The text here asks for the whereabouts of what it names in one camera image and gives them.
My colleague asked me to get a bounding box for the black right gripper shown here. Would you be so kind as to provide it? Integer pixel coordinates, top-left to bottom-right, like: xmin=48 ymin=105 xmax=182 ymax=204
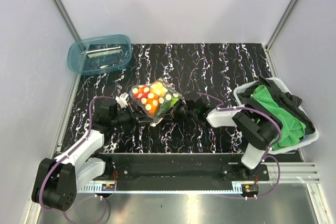
xmin=158 ymin=99 xmax=197 ymax=125

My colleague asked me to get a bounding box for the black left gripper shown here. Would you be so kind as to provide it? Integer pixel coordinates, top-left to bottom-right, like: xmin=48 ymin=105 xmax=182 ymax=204
xmin=112 ymin=103 xmax=153 ymax=130

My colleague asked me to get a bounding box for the clear polka dot zip bag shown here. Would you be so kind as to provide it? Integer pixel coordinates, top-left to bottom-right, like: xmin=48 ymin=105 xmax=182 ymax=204
xmin=130 ymin=78 xmax=183 ymax=126

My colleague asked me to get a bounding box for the green fake lime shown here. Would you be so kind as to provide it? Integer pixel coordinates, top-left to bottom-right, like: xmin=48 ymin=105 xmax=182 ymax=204
xmin=169 ymin=97 xmax=180 ymax=107

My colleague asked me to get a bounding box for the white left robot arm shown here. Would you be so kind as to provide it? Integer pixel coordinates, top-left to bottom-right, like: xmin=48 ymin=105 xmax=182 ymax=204
xmin=31 ymin=94 xmax=157 ymax=211

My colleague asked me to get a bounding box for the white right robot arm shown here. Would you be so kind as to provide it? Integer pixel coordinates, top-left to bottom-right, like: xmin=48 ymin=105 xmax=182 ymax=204
xmin=158 ymin=97 xmax=282 ymax=180

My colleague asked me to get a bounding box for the dark green fake cucumber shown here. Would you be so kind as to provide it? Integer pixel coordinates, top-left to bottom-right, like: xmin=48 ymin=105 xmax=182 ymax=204
xmin=156 ymin=101 xmax=175 ymax=116

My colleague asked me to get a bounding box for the orange fake fruit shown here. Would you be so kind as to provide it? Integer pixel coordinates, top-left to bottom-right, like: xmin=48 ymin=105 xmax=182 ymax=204
xmin=141 ymin=97 xmax=160 ymax=116

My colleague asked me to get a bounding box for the red fake apple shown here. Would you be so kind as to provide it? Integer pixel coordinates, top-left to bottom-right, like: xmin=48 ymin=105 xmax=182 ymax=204
xmin=131 ymin=85 xmax=150 ymax=100

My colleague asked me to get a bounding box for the yellow fake fruit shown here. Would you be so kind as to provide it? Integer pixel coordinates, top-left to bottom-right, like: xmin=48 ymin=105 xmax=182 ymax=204
xmin=150 ymin=82 xmax=168 ymax=97

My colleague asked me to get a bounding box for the white laundry basket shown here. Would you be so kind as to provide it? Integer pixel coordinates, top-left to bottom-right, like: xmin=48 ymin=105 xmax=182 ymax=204
xmin=234 ymin=76 xmax=319 ymax=155

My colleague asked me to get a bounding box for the blue transparent plastic container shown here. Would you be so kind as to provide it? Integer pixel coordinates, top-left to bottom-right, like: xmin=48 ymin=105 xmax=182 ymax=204
xmin=67 ymin=35 xmax=132 ymax=76

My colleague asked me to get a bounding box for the black cloth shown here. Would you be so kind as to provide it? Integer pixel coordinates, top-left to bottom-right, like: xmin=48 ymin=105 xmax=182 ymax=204
xmin=238 ymin=76 xmax=316 ymax=135

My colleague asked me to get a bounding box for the green cloth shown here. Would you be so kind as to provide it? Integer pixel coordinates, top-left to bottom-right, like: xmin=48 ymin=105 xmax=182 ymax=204
xmin=251 ymin=84 xmax=306 ymax=151

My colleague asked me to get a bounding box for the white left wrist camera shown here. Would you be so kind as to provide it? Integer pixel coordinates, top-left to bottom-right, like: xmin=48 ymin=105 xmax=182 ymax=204
xmin=115 ymin=92 xmax=129 ymax=110

